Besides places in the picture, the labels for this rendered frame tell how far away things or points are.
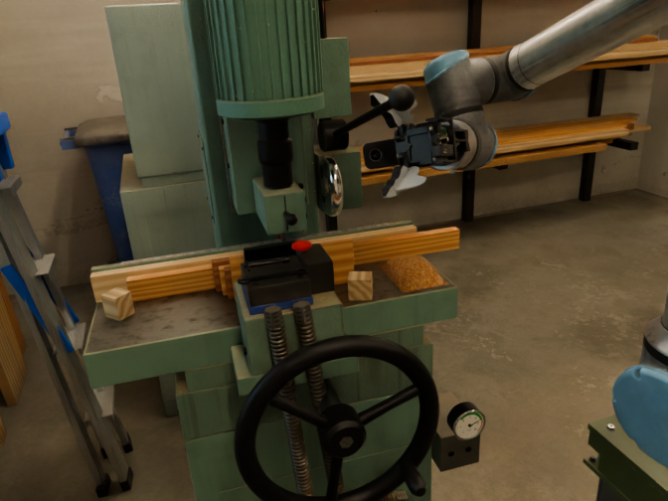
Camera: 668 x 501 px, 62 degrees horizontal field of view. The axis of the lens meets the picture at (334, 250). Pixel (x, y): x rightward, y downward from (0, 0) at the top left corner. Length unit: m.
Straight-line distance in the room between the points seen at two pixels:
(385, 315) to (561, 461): 1.20
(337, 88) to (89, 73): 2.27
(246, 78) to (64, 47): 2.47
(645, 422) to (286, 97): 0.68
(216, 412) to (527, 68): 0.81
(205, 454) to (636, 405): 0.66
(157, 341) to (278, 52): 0.46
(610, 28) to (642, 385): 0.53
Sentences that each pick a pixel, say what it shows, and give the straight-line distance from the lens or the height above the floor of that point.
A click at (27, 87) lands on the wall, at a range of 3.33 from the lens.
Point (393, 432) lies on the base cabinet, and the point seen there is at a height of 0.63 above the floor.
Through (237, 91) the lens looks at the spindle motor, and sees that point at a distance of 0.89.
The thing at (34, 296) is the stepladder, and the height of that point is 0.70.
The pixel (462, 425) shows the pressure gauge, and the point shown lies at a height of 0.66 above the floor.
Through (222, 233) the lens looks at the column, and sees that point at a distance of 1.18.
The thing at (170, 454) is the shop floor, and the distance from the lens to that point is 2.10.
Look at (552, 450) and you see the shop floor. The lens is 2.06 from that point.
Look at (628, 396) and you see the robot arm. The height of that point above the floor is 0.83.
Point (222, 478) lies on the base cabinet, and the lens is 1.05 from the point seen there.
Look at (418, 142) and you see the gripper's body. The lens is 0.91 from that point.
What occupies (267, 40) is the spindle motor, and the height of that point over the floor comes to 1.31.
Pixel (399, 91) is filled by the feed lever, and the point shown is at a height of 1.24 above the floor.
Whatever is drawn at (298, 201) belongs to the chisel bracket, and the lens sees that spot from 0.94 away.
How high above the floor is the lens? 1.32
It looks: 22 degrees down
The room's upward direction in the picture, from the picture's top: 3 degrees counter-clockwise
